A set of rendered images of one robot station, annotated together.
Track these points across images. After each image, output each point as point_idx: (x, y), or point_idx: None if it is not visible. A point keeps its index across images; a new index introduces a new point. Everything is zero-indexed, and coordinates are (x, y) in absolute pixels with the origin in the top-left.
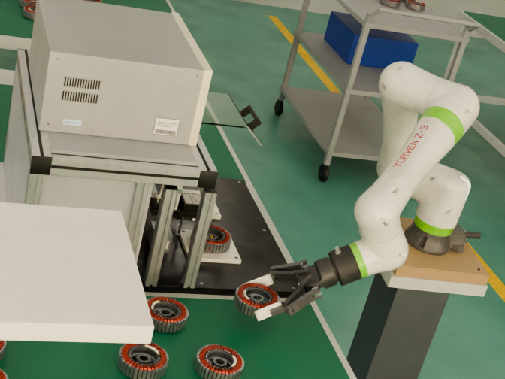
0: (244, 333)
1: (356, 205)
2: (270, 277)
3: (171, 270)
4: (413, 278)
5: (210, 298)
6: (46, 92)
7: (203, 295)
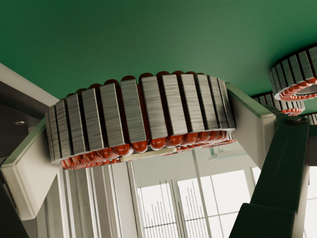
0: (196, 37)
1: None
2: (32, 202)
3: (8, 140)
4: None
5: (41, 91)
6: None
7: (40, 97)
